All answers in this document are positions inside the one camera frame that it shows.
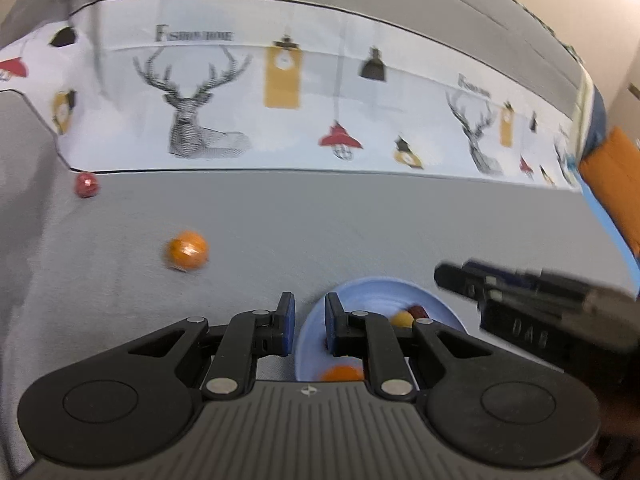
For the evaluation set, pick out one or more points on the dark blue cloth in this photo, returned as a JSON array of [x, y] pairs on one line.
[[597, 110]]

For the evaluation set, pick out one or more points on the grey printed blanket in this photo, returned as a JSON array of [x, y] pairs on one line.
[[300, 220]]

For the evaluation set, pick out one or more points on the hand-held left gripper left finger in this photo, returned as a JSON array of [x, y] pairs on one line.
[[286, 325]]

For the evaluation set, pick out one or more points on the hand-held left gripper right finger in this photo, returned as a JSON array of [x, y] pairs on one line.
[[331, 325]]

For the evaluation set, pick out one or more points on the small wrapped red fruit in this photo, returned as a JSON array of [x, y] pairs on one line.
[[86, 185]]

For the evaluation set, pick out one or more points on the orange pillow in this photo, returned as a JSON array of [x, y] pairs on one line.
[[617, 180]]

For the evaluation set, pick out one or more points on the plastic-wrapped orange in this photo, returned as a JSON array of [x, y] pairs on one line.
[[187, 251]]

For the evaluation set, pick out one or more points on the bare orange mandarin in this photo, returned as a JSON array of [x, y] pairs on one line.
[[342, 374]]

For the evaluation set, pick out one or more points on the light blue plate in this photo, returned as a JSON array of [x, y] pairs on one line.
[[370, 295]]

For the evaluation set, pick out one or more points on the dark red jujube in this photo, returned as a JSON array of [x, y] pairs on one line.
[[419, 311]]

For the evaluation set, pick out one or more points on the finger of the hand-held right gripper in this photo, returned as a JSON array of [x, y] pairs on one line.
[[487, 267], [452, 280]]

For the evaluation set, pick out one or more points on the small yellow fruit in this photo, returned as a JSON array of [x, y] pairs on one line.
[[401, 319]]

